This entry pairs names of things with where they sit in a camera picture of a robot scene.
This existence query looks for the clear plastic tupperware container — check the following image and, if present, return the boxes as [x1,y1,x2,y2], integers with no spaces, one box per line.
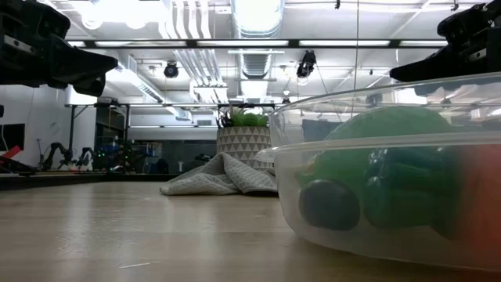
[254,72,501,272]

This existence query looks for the black overhead camera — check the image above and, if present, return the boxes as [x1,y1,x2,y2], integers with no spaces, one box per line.
[296,49,317,78]

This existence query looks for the green ribbed toy vegetable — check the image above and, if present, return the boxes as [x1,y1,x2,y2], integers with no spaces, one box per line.
[296,106,460,197]

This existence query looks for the white geometric planter pot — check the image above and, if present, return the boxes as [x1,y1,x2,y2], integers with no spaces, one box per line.
[216,125,272,170]

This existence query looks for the black monitor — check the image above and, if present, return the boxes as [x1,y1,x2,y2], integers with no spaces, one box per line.
[0,123,25,152]

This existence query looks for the orange toy carrot green top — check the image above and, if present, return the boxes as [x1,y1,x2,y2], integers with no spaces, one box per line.
[362,143,501,254]

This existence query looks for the dark blue toy ball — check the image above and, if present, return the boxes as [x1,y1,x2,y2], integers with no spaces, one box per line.
[298,179,361,231]

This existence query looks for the black table edge rail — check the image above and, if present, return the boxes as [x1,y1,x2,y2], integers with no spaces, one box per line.
[0,172,177,192]

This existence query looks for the black ceiling camera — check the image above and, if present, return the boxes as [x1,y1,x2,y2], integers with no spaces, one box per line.
[163,61,180,79]

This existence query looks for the silver ceiling duct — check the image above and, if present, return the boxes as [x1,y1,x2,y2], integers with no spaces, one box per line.
[230,0,285,79]

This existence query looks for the black overhead frame beam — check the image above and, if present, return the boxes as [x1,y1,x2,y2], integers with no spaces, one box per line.
[66,38,449,49]

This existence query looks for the grey waffle cloth towel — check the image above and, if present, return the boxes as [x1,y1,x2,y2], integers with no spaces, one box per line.
[159,152,279,197]

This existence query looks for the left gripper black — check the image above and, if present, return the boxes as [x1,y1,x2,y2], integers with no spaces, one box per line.
[0,0,119,98]

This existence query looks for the background robot arms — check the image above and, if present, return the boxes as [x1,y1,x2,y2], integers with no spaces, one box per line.
[40,142,96,170]

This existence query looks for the black background post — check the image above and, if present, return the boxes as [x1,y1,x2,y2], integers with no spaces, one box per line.
[68,104,78,165]

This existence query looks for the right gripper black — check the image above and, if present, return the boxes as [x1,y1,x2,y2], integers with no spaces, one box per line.
[389,0,501,97]

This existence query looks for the green artificial plant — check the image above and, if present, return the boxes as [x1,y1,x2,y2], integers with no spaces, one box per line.
[218,107,270,128]

